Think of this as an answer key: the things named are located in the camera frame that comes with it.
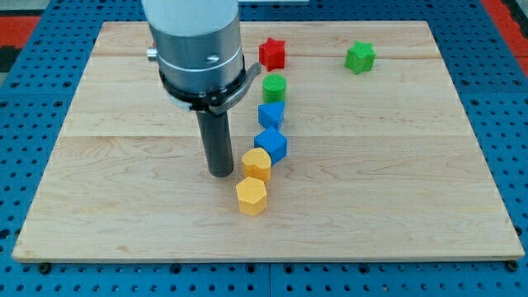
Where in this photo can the wooden board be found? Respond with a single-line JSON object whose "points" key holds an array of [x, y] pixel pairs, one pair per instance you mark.
{"points": [[381, 166]]}

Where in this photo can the blue cube block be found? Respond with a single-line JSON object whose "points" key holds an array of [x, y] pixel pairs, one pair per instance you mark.
{"points": [[273, 142]]}

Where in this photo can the green cylinder block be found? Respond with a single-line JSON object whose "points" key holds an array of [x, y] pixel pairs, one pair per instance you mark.
{"points": [[274, 88]]}

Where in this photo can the red star block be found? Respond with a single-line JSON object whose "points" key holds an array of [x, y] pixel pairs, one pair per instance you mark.
{"points": [[272, 54]]}

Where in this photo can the blue triangle block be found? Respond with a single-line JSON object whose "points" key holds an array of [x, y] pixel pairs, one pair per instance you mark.
{"points": [[271, 114]]}

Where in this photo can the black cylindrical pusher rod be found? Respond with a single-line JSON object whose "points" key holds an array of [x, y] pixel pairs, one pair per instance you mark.
{"points": [[214, 131]]}

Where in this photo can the yellow hexagon block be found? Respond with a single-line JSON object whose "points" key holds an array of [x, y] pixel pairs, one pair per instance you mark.
{"points": [[252, 195]]}

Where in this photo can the green star block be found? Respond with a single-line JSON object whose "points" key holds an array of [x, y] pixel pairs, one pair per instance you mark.
{"points": [[360, 57]]}

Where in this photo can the yellow heart block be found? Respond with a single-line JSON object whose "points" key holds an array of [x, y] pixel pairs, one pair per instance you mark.
{"points": [[257, 163]]}

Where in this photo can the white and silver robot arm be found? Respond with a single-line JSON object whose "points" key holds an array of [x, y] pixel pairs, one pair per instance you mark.
{"points": [[199, 52]]}

